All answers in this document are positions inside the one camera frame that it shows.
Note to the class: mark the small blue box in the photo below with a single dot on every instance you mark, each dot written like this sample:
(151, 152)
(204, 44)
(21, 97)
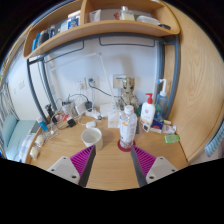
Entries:
(157, 123)

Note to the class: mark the pale green pillow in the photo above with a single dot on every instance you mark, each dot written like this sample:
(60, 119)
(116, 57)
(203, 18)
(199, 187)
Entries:
(9, 128)

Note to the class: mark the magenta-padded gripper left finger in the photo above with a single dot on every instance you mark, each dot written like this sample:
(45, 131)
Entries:
(63, 168)

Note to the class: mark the white pink tissue packet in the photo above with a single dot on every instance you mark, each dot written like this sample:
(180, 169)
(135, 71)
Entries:
(169, 129)

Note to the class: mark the clear plastic water bottle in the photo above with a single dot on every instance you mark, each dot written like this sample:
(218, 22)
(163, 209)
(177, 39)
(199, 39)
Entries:
(128, 128)

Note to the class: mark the small green bottle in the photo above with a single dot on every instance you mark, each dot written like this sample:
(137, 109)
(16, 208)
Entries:
(172, 138)

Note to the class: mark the bed with green sheet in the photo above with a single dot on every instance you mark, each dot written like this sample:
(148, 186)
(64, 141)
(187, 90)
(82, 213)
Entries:
(20, 131)

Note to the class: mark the white wall socket box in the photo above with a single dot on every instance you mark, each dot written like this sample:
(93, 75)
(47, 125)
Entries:
(118, 81)

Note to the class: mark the shiny metal mug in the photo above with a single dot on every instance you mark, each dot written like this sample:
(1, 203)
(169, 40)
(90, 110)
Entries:
(67, 108)

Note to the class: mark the dark grey laptop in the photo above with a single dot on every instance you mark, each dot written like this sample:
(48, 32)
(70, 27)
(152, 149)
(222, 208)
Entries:
(35, 127)

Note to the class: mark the white pump bottle red top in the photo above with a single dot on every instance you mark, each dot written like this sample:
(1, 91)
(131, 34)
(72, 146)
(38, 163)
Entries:
(147, 113)

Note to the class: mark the white wall outlet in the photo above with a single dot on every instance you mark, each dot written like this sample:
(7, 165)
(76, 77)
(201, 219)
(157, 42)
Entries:
(81, 83)

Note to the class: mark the blue white checked blanket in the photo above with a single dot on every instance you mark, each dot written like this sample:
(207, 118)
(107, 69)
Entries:
(26, 148)

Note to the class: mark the white open box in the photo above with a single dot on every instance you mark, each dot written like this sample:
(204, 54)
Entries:
(113, 119)

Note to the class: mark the grey striped curtain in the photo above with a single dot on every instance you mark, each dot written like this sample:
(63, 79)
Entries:
(5, 103)

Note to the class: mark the blue spray bottle white nozzle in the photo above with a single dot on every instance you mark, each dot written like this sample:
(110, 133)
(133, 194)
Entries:
(162, 101)

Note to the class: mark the long wooden wall shelf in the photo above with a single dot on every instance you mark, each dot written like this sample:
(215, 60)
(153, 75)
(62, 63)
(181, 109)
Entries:
(13, 56)

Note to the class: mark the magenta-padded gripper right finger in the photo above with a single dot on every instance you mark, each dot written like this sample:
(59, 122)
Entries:
(160, 168)

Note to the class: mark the flat round red coaster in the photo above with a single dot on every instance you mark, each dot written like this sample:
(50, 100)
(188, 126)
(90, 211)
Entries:
(119, 146)

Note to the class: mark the small white thermometer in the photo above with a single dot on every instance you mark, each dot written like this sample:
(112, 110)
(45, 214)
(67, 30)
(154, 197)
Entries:
(145, 127)

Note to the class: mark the white wall switch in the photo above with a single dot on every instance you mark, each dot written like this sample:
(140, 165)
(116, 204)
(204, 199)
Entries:
(21, 84)

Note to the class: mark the wrapped pale bread bun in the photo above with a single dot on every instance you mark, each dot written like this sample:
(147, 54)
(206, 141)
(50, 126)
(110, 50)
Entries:
(40, 140)
(34, 152)

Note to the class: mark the cream plastic cup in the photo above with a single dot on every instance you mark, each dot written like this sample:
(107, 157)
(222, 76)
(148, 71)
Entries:
(91, 140)

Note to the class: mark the black electric shaver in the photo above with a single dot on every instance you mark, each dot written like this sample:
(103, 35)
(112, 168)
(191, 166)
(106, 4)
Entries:
(49, 112)

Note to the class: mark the white power strip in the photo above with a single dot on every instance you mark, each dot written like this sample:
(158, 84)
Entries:
(93, 114)

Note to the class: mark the grey metal frame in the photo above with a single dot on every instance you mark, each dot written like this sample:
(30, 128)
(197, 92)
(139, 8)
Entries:
(175, 73)

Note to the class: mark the wooden shelf unit with items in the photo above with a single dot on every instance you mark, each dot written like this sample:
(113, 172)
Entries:
(100, 30)

